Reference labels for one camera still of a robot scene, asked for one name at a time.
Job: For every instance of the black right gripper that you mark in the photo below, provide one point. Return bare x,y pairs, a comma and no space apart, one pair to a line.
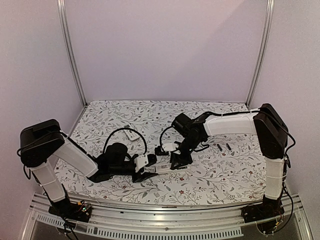
183,161

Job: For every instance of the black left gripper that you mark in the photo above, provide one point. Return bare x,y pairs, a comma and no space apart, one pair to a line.
142,177

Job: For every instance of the white slim remote control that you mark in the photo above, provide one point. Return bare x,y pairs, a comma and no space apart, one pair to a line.
166,169

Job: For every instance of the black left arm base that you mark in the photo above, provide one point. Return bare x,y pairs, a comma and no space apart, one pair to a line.
67,210

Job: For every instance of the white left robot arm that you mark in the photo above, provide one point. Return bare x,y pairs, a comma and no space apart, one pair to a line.
43,140

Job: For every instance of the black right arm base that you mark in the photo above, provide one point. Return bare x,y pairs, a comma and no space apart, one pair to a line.
269,212

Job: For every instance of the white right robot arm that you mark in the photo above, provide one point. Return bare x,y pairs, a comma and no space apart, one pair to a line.
263,124

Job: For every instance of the floral patterned table mat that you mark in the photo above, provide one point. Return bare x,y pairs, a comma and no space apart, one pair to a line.
215,177

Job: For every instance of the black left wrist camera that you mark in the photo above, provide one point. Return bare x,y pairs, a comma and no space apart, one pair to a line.
140,162

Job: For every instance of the aluminium front rail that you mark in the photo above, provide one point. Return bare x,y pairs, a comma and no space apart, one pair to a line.
116,220

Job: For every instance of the left aluminium corner post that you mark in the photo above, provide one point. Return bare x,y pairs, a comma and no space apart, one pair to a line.
61,6

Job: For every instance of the aluminium corner post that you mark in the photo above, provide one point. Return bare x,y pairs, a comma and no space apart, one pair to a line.
270,4
61,6

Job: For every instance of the right aluminium corner post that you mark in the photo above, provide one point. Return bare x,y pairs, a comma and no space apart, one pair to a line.
270,4

